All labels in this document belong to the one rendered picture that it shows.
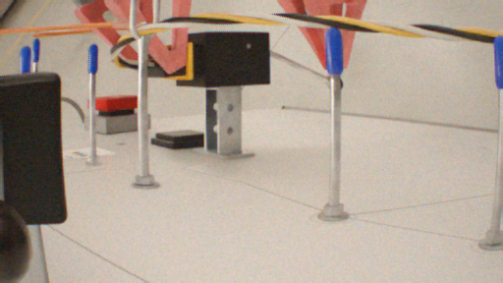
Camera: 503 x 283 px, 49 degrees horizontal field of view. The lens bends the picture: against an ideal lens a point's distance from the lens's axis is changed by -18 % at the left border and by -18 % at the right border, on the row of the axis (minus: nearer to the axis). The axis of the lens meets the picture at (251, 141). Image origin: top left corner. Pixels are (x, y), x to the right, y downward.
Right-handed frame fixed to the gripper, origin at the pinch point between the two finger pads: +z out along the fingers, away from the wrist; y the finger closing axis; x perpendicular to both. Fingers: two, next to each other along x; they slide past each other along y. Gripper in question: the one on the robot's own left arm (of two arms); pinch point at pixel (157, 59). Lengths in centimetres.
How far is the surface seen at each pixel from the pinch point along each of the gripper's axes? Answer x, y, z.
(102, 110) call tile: 0.5, -18.2, 5.8
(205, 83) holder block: 1.6, 2.5, 2.7
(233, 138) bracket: 2.5, 1.5, 7.7
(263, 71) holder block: 6.3, 2.5, 4.1
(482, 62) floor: 136, -67, 63
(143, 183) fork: -7.7, 8.4, 4.0
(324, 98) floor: 111, -128, 70
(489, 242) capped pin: -3.4, 29.1, 5.8
